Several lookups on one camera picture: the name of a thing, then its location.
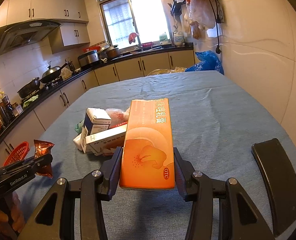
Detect black lidded wok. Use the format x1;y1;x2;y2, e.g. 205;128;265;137
40;62;69;84

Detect orange ointment box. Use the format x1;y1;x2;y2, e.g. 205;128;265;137
119;98;175;190

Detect white barcode medicine box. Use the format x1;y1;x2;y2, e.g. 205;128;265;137
80;107;112;155

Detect green cartoon tissue pack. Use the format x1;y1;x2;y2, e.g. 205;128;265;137
74;119;84;134

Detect black power cable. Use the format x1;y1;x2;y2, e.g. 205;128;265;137
208;0;222;55

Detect dark cooking pot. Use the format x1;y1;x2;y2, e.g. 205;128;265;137
99;45;120;60

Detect black frying pan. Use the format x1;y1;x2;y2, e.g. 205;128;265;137
17;77;41;99

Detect blue plastic bag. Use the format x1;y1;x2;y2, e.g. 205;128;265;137
185;50;224;75

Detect brown red snack wrapper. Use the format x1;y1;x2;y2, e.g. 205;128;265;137
34;139;55;178

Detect range hood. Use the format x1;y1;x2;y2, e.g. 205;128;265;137
0;20;60;55

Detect left hand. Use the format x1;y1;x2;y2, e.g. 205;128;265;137
0;191;25;239

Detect red plastic mesh basket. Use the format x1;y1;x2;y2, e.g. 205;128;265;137
3;141;30;166

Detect silver rice cooker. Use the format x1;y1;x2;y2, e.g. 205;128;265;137
77;50;99;67

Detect sink faucet with pink cloth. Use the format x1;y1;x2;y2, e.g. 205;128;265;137
128;32;142;50

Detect black curved tray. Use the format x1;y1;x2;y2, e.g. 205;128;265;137
251;138;296;237

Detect yellow plastic bag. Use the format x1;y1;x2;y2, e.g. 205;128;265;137
147;67;186;76

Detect pink plastic bag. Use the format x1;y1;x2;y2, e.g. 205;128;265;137
105;108;130;128

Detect green cloth on counter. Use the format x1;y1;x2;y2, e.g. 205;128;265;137
22;95;39;108

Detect dark soy sauce bottle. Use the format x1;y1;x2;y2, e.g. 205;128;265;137
2;94;15;121

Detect white plastic bottle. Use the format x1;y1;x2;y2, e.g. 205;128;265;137
73;134;83;151

